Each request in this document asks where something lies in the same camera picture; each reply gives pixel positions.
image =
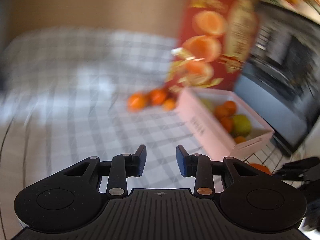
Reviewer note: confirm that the pale green fruit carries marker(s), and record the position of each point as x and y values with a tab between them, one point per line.
207	103

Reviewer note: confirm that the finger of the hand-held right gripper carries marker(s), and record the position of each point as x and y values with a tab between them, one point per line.
292	176
302	165

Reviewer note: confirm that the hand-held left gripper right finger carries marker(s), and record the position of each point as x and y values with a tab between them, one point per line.
181	161

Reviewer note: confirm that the pink cardboard box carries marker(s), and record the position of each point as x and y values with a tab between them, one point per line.
200	127

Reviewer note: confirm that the orange mandarin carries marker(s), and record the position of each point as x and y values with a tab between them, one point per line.
230	105
158	96
136	101
169	104
220	111
240	139
260	168
227	124

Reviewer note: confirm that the red printed food package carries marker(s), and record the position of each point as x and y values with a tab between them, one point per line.
187	20

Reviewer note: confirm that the black electronic device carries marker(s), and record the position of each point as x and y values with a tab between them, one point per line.
287	45

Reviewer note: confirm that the white black checked tablecloth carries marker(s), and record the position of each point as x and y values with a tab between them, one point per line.
75	105

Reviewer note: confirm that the black flat screen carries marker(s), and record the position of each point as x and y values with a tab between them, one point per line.
270	110

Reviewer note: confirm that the green apple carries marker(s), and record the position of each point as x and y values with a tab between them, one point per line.
241	124

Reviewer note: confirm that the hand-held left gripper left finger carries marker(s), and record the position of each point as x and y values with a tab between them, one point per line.
141	160

